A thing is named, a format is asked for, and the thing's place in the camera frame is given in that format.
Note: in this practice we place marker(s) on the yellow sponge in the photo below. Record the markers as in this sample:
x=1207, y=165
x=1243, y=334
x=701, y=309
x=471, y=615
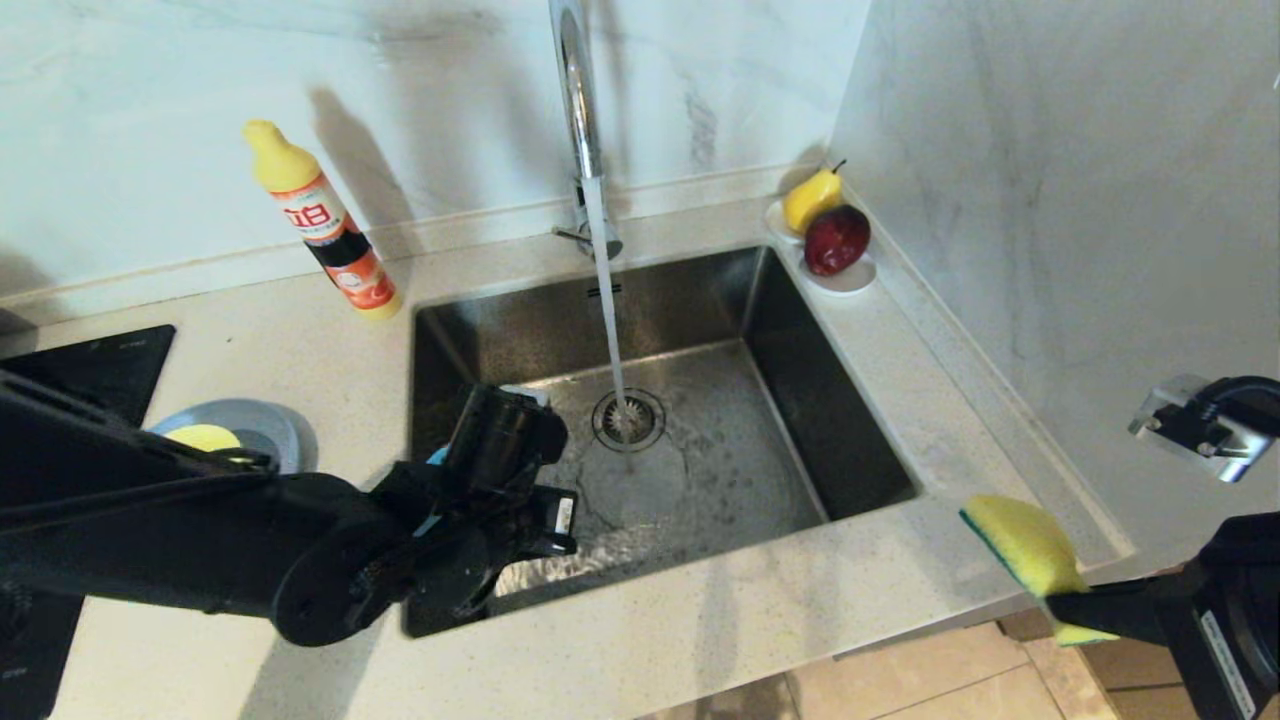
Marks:
x=1025, y=545

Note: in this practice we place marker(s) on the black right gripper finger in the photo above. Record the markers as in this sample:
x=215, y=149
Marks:
x=1120, y=612

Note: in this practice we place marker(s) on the metal sink drain strainer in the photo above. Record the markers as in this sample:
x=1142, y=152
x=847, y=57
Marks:
x=648, y=420

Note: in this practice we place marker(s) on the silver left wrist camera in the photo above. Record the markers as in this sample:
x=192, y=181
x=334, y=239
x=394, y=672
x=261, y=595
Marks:
x=525, y=394

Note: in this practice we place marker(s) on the teal bowl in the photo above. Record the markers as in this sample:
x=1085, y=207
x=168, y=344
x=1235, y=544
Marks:
x=437, y=458

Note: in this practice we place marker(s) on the small white fruit dish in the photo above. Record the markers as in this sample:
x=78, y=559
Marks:
x=850, y=282

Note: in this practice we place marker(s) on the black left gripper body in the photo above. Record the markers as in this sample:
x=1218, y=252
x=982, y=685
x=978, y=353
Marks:
x=500, y=450

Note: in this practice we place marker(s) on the dark red apple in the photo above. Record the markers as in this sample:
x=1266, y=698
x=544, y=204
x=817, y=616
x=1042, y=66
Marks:
x=836, y=240

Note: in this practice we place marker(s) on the chrome faucet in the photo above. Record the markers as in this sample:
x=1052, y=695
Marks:
x=578, y=100

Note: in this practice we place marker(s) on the yellow-green bowl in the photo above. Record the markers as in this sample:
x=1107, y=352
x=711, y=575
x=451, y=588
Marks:
x=205, y=438

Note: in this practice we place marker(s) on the stainless steel sink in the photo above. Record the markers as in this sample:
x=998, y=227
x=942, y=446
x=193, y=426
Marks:
x=760, y=460

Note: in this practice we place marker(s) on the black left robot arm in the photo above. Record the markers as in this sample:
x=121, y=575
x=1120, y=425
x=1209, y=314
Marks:
x=200, y=540

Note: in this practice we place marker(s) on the light wooden cabinet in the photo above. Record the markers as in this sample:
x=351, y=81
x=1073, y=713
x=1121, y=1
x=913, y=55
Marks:
x=1130, y=680

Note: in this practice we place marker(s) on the gray plate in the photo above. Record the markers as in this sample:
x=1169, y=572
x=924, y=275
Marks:
x=270, y=425

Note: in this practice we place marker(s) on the orange dish soap bottle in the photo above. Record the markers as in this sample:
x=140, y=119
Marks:
x=318, y=222

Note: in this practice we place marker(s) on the black induction cooktop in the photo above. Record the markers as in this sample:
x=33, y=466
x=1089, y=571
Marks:
x=110, y=370

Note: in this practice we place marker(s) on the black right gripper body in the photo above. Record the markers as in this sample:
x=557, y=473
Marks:
x=1240, y=620

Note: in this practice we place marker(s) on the running water stream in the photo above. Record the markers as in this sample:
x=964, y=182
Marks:
x=608, y=320

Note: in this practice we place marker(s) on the yellow pear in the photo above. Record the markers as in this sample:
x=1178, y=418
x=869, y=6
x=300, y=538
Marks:
x=808, y=198

